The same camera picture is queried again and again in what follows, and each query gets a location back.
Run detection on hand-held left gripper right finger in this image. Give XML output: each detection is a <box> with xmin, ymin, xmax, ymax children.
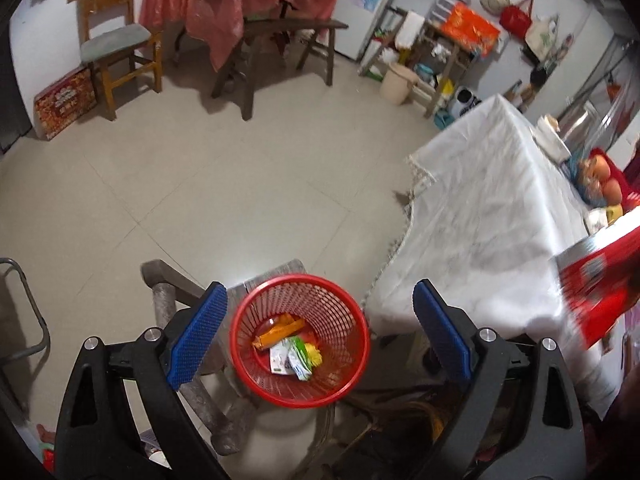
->
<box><xmin>412</xmin><ymin>279</ymin><xmax>587</xmax><ymax>480</ymax></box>

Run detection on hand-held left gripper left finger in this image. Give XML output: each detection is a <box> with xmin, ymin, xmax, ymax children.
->
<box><xmin>54</xmin><ymin>281</ymin><xmax>231</xmax><ymax>480</ymax></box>

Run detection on orange snack wrapper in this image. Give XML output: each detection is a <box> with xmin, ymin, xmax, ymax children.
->
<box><xmin>252</xmin><ymin>314</ymin><xmax>306</xmax><ymax>351</ymax></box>

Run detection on white paper wrapper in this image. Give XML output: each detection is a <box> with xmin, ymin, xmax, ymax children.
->
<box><xmin>270</xmin><ymin>345</ymin><xmax>293</xmax><ymax>376</ymax></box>

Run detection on red mesh waste basket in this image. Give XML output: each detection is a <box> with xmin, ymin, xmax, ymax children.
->
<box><xmin>229</xmin><ymin>274</ymin><xmax>371</xmax><ymax>408</ymax></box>

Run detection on green and white wrapper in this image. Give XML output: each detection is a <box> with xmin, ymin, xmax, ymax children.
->
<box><xmin>285</xmin><ymin>336</ymin><xmax>324</xmax><ymax>381</ymax></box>

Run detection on grey wooden stool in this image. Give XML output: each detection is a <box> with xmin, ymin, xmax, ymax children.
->
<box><xmin>141</xmin><ymin>258</ymin><xmax>311</xmax><ymax>456</ymax></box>

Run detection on white feather-print tablecloth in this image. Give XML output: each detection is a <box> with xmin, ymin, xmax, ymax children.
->
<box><xmin>361</xmin><ymin>94</ymin><xmax>640</xmax><ymax>418</ymax></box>

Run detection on red gift box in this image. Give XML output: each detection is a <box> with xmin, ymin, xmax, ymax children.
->
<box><xmin>555</xmin><ymin>207</ymin><xmax>640</xmax><ymax>351</ymax></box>

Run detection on blue glass fruit bowl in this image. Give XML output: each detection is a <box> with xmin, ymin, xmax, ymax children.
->
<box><xmin>565</xmin><ymin>147</ymin><xmax>626</xmax><ymax>208</ymax></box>

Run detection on oranges in bowl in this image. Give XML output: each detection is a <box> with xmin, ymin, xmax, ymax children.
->
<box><xmin>600</xmin><ymin>178</ymin><xmax>624</xmax><ymax>206</ymax></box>

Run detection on white paper bowl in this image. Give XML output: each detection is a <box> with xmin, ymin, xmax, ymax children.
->
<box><xmin>536</xmin><ymin>114</ymin><xmax>572</xmax><ymax>158</ymax></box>

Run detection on red apple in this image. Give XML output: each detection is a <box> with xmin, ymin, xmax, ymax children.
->
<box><xmin>582</xmin><ymin>155</ymin><xmax>614</xmax><ymax>183</ymax></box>

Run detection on metal thermos jug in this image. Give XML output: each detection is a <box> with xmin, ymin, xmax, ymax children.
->
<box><xmin>557</xmin><ymin>102</ymin><xmax>601</xmax><ymax>143</ymax></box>

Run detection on beige plastic bucket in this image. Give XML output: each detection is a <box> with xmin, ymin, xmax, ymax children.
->
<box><xmin>380</xmin><ymin>62</ymin><xmax>420</xmax><ymax>106</ymax></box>

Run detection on red printed carton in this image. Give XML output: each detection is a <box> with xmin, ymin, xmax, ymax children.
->
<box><xmin>33</xmin><ymin>67</ymin><xmax>98</xmax><ymax>141</ymax></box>

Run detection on wooden storage shelf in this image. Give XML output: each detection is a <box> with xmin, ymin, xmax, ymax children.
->
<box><xmin>357</xmin><ymin>7</ymin><xmax>501</xmax><ymax>118</ymax></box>

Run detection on orange patterned box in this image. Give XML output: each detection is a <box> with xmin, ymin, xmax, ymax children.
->
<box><xmin>442</xmin><ymin>2</ymin><xmax>501</xmax><ymax>56</ymax></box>

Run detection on white tote bag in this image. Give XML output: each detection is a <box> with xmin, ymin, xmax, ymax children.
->
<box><xmin>522</xmin><ymin>15</ymin><xmax>561</xmax><ymax>53</ymax></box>

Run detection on dark wooden bench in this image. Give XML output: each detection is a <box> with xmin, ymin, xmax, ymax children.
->
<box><xmin>210</xmin><ymin>17</ymin><xmax>349</xmax><ymax>122</ymax></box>

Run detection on red hanging bag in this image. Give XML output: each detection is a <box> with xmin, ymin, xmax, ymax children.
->
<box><xmin>500</xmin><ymin>0</ymin><xmax>535</xmax><ymax>41</ymax></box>

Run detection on white refrigerator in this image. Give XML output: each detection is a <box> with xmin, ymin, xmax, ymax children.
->
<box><xmin>330</xmin><ymin>0</ymin><xmax>411</xmax><ymax>61</ymax></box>

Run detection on wooden chair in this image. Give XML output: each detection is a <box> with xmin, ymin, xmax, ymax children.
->
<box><xmin>75</xmin><ymin>0</ymin><xmax>166</xmax><ymax>121</ymax></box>

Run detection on metal chair frame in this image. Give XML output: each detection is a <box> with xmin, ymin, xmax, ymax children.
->
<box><xmin>0</xmin><ymin>257</ymin><xmax>51</xmax><ymax>361</ymax></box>

